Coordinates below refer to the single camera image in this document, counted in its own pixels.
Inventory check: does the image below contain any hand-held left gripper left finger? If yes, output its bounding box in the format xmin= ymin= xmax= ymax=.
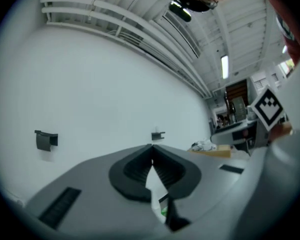
xmin=21 ymin=143 xmax=171 ymax=240

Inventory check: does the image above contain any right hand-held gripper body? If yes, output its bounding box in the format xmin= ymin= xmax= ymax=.
xmin=251 ymin=87 xmax=287 ymax=132

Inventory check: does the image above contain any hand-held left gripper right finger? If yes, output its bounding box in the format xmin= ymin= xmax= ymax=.
xmin=151 ymin=143 xmax=251 ymax=236

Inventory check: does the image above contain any person's right forearm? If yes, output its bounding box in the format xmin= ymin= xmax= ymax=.
xmin=267 ymin=122 xmax=294 ymax=143

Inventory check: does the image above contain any brown cardboard box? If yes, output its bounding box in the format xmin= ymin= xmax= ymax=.
xmin=186 ymin=143 xmax=233 ymax=159

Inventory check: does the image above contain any pile of white cloth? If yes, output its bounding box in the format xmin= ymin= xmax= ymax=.
xmin=190 ymin=138 xmax=218 ymax=153

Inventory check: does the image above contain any long ceiling tube light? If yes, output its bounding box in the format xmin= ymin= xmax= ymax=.
xmin=220 ymin=54 xmax=230 ymax=80

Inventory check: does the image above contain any person's red sweatshirt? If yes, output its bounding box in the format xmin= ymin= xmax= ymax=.
xmin=249 ymin=0 xmax=300 ymax=66

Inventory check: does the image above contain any white ceiling air vent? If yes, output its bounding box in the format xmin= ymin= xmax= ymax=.
xmin=162 ymin=9 xmax=201 ymax=59

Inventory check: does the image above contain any black wall paper holder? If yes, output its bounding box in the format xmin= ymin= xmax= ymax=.
xmin=34 ymin=129 xmax=59 ymax=152
xmin=151 ymin=131 xmax=166 ymax=141

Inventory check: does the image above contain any black head-worn camera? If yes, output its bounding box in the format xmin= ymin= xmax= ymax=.
xmin=168 ymin=0 xmax=193 ymax=23

